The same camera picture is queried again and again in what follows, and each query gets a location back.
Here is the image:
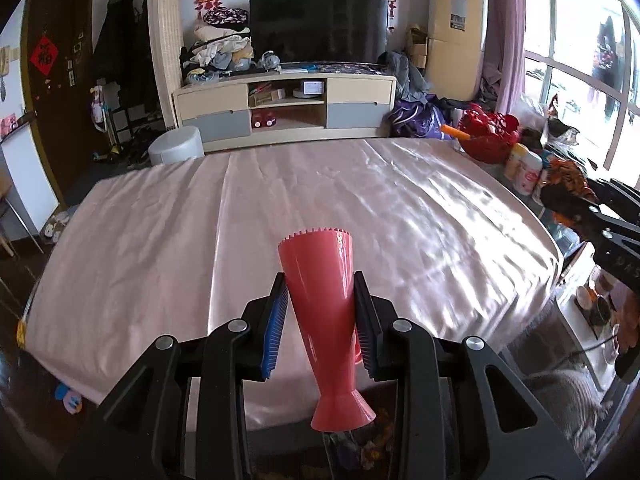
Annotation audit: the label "pink tablecloth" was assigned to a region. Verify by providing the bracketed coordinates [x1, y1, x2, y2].
[22, 137, 563, 431]

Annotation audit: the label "white round stool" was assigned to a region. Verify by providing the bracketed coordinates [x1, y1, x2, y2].
[148, 126, 205, 165]

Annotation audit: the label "white bottle red label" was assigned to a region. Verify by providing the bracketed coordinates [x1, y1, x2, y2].
[515, 150, 543, 197]

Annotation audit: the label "orange snack wrapper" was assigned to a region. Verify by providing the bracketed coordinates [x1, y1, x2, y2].
[537, 157, 598, 226]

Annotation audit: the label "blue and yellow floor toy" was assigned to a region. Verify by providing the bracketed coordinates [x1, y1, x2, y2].
[55, 382, 83, 413]

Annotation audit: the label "grey jacket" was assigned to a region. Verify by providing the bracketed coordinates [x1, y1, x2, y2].
[377, 51, 433, 103]

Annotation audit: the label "purple curtain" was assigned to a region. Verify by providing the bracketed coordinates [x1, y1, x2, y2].
[482, 0, 526, 116]

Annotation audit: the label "person's right hand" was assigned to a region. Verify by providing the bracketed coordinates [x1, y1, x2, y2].
[617, 295, 637, 357]

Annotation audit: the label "pile of clothes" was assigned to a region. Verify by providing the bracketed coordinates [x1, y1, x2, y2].
[181, 7, 256, 86]

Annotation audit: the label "red diamond door sticker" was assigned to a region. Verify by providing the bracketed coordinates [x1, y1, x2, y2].
[29, 35, 63, 78]

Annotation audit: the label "window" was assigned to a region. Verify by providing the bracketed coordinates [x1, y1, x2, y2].
[520, 0, 640, 171]

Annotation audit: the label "grey chair cushion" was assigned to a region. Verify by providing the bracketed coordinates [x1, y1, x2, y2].
[520, 370, 608, 453]

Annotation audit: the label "small cardboard boxes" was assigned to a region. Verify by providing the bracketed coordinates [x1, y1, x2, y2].
[404, 25, 430, 71]

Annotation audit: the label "black television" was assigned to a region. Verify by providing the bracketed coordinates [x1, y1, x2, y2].
[249, 0, 390, 65]

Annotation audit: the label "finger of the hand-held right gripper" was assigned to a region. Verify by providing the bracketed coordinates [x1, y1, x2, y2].
[592, 178, 640, 223]
[542, 186, 640, 247]

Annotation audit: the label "hanging dark coats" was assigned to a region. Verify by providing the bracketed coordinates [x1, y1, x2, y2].
[92, 0, 163, 111]

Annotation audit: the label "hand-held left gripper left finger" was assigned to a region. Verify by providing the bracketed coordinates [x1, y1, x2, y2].
[55, 272, 291, 480]

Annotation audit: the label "purple bag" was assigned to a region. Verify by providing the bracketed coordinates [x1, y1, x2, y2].
[389, 99, 453, 139]

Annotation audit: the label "beige woven screen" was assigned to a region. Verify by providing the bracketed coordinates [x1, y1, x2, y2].
[147, 0, 185, 128]

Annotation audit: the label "flat boxes on shelf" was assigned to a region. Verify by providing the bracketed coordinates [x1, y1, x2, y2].
[248, 87, 287, 108]

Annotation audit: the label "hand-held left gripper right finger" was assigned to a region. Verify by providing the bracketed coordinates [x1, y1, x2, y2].
[352, 270, 586, 480]

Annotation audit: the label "large flat cardboard box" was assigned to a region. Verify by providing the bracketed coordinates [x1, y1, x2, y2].
[429, 0, 488, 103]

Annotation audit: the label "dark wooden door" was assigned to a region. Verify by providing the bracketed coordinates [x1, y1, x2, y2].
[22, 0, 96, 206]

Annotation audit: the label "white bottle yellow label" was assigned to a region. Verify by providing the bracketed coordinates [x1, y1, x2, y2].
[504, 142, 528, 181]
[532, 167, 549, 204]

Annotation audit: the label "beige and grey TV stand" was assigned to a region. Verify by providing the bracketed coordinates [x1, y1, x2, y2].
[172, 67, 397, 153]

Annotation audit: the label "pink plastic vase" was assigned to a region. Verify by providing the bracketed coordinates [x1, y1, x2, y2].
[277, 227, 376, 432]

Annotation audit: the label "hanging dark clothes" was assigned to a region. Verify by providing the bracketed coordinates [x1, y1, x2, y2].
[595, 15, 631, 116]

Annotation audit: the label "plush slippers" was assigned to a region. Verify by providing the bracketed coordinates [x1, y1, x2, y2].
[42, 210, 71, 243]

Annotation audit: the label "red openwork basket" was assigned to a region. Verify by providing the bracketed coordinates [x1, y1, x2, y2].
[457, 105, 521, 165]

